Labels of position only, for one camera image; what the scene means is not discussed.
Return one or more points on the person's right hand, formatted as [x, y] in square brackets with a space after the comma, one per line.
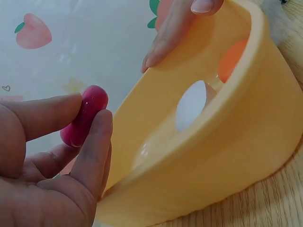
[170, 30]

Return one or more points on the person's left hand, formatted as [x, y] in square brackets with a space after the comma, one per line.
[35, 196]

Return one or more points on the person's right fingers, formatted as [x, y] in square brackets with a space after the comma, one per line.
[165, 40]

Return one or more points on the person's left thumb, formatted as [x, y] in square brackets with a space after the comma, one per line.
[40, 116]

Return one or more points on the person's right thumb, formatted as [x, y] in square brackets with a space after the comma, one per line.
[204, 6]

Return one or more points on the magenta toy egg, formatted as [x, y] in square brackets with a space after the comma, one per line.
[87, 113]

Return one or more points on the yellow plastic bowl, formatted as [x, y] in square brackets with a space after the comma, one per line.
[225, 146]

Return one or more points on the orange toy egg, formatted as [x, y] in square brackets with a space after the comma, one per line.
[230, 61]

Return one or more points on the white toy egg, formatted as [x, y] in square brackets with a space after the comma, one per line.
[189, 106]

